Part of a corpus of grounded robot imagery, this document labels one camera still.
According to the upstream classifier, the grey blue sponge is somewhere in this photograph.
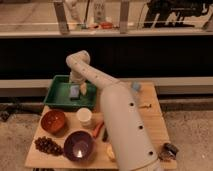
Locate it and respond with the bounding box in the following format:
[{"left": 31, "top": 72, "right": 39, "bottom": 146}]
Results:
[{"left": 69, "top": 85, "right": 80, "bottom": 99}]

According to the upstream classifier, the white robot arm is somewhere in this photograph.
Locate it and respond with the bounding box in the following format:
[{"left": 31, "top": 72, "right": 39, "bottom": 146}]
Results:
[{"left": 66, "top": 50, "right": 164, "bottom": 171}]

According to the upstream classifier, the red bowl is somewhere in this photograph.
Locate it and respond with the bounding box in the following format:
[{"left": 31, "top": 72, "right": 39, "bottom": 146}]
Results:
[{"left": 41, "top": 109, "right": 66, "bottom": 134}]

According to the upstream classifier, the purple bowl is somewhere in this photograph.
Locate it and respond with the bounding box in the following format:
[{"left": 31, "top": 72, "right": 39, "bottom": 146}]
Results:
[{"left": 63, "top": 130, "right": 94, "bottom": 162}]

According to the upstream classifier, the green plastic tray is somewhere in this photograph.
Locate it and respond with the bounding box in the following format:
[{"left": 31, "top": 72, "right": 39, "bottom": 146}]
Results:
[{"left": 44, "top": 75, "right": 97, "bottom": 111}]

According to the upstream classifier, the white plastic cup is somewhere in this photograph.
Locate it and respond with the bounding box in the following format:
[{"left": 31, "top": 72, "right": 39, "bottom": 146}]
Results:
[{"left": 76, "top": 108, "right": 92, "bottom": 127}]

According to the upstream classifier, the small blue cup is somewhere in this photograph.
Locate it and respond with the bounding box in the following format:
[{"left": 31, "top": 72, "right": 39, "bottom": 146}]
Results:
[{"left": 131, "top": 82, "right": 141, "bottom": 92}]

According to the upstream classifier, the wooden table board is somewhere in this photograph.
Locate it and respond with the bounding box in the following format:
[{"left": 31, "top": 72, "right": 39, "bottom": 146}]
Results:
[{"left": 25, "top": 82, "right": 170, "bottom": 171}]

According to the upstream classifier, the red yellow apple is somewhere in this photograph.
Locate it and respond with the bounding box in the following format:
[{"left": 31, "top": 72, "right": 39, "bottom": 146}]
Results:
[{"left": 106, "top": 144, "right": 116, "bottom": 162}]

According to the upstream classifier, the red object on ledge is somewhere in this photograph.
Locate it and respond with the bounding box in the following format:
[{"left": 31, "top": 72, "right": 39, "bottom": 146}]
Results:
[{"left": 100, "top": 22, "right": 113, "bottom": 29}]

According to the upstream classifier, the bunch of dark grapes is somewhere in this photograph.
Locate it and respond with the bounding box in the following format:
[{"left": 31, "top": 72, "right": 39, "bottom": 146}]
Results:
[{"left": 34, "top": 136, "right": 63, "bottom": 156}]

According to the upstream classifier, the yellow banana peel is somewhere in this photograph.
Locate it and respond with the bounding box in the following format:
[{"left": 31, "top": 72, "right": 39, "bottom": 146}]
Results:
[{"left": 139, "top": 104, "right": 152, "bottom": 109}]

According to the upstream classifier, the black machine in background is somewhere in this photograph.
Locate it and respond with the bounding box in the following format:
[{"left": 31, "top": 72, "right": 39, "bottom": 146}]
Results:
[{"left": 144, "top": 0, "right": 213, "bottom": 28}]

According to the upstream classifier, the left metal post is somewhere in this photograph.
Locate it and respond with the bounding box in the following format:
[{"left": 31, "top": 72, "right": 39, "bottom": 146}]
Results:
[{"left": 53, "top": 0, "right": 69, "bottom": 35}]

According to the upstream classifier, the metal post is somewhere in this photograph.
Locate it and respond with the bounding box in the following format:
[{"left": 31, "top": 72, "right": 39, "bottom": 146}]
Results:
[
  {"left": 119, "top": 0, "right": 129, "bottom": 34},
  {"left": 53, "top": 0, "right": 69, "bottom": 35}
]

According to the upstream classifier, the right metal post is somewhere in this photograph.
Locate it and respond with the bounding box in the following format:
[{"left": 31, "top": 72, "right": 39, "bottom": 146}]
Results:
[{"left": 119, "top": 0, "right": 129, "bottom": 34}]

